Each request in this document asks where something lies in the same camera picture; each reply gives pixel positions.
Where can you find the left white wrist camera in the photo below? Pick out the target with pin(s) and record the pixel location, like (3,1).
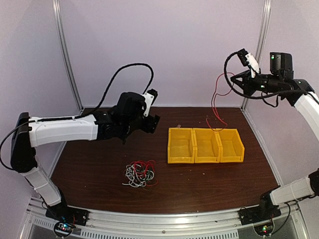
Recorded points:
(150,96)

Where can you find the right circuit board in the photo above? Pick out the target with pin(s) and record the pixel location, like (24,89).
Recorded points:
(264,230)

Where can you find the circuit board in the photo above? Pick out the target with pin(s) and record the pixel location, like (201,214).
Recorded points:
(264,230)
(63,230)

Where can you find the right aluminium frame post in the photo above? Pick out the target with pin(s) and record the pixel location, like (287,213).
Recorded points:
(264,27)

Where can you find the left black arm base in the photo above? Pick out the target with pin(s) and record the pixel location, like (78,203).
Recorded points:
(74,216)

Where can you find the aluminium frame post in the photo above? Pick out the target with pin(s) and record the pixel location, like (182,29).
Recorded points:
(65,53)
(264,27)

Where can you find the left yellow plastic bin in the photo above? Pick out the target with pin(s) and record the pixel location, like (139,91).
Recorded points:
(180,146)

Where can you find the middle yellow plastic bin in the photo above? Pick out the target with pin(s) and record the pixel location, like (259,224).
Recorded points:
(208,146)

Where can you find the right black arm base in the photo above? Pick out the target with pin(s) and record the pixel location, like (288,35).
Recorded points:
(258,214)

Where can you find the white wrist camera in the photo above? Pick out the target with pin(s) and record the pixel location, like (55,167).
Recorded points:
(247,59)
(150,96)

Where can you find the aluminium front rail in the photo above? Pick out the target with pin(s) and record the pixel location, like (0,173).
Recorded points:
(225,224)

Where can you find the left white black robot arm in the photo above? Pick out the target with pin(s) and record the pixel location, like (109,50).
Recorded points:
(129,114)

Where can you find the left circuit board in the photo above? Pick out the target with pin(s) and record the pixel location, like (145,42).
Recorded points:
(63,230)

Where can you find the right yellow plastic bin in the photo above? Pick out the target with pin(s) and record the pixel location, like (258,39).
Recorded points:
(233,149)

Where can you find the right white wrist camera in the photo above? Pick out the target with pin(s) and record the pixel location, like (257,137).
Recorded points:
(247,59)

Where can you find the left aluminium frame post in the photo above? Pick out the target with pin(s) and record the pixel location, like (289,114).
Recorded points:
(65,53)

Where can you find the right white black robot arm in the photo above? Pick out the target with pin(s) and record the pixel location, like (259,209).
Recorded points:
(279,83)

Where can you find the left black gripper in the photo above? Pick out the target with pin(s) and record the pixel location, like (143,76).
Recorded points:
(151,125)

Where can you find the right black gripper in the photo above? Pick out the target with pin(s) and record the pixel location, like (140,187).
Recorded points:
(246,85)

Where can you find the yellow plastic bin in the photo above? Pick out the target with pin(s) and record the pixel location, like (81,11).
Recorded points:
(180,146)
(208,146)
(233,149)

